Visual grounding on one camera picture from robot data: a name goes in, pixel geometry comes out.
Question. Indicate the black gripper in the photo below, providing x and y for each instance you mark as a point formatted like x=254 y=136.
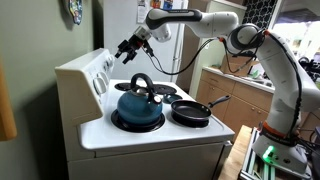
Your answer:
x=133 y=45

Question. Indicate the small white stove knob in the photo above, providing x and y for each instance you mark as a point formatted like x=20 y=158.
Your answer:
x=111 y=59
x=107 y=64

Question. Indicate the large white stove knob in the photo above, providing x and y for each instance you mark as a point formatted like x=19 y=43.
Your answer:
x=99 y=87
x=104 y=78

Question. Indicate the white refrigerator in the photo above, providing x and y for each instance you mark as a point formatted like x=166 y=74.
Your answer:
x=120 y=20

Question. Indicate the white paper sheet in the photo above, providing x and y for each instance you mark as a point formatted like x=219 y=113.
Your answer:
x=141 y=11

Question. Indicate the large black coil burner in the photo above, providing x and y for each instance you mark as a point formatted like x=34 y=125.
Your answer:
x=165 y=89
x=116 y=123

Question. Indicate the orange red fridge magnet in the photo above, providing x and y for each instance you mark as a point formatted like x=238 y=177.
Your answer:
x=155 y=3

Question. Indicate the dark round spoon rest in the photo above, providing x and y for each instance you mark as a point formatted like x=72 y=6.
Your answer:
x=172 y=98

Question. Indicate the blue paper note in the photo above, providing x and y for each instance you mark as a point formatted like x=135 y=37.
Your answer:
x=167 y=4

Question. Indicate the black frying pan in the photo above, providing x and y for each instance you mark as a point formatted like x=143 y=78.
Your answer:
x=190 y=110

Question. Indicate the white electric stove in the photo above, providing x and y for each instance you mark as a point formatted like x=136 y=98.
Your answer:
x=150 y=146

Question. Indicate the brown cardboard box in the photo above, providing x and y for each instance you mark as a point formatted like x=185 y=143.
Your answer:
x=235 y=68

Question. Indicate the white kitchen countertop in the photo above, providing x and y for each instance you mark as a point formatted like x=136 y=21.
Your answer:
x=240 y=79

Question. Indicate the yellow wooden board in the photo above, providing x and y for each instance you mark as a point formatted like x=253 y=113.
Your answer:
x=6 y=113

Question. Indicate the green item on counter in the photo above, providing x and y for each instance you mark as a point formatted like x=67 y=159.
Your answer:
x=256 y=72

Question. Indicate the light wooden kitchen cabinets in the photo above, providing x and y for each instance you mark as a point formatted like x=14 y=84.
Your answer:
x=246 y=110

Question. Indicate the black white patterned curtain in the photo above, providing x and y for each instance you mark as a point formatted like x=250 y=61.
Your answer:
x=258 y=11

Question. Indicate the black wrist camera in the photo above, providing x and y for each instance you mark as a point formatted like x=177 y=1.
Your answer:
x=149 y=50

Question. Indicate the colourful wall decoration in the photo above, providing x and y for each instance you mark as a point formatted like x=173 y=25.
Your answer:
x=76 y=10

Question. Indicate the white light switch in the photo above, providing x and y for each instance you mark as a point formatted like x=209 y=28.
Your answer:
x=207 y=45

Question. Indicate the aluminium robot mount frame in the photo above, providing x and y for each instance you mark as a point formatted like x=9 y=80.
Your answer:
x=248 y=163

